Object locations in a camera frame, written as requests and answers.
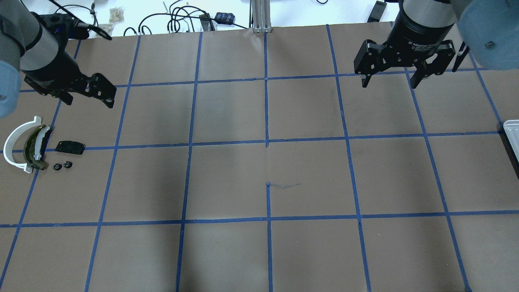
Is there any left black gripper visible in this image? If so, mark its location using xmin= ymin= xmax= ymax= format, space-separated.
xmin=22 ymin=41 xmax=117 ymax=109

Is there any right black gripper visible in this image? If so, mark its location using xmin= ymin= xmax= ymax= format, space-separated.
xmin=354 ymin=8 xmax=456 ymax=89

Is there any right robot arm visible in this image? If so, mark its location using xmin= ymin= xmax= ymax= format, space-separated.
xmin=353 ymin=0 xmax=519 ymax=88

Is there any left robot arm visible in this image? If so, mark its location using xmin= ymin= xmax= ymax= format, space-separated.
xmin=0 ymin=0 xmax=116 ymax=118

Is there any metal tray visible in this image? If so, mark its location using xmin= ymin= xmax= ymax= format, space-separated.
xmin=502 ymin=119 xmax=519 ymax=165

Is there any black brake pad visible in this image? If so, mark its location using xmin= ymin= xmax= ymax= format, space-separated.
xmin=54 ymin=140 xmax=86 ymax=155

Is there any green brake shoe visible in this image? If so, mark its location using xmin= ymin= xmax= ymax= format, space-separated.
xmin=24 ymin=125 xmax=52 ymax=174

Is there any white curved plastic part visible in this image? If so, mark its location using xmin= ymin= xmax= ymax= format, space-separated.
xmin=2 ymin=116 xmax=41 ymax=174

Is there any black power adapter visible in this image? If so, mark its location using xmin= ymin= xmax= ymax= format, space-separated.
xmin=214 ymin=12 xmax=236 ymax=25

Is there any aluminium frame post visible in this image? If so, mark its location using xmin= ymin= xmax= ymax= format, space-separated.
xmin=249 ymin=0 xmax=272 ymax=33

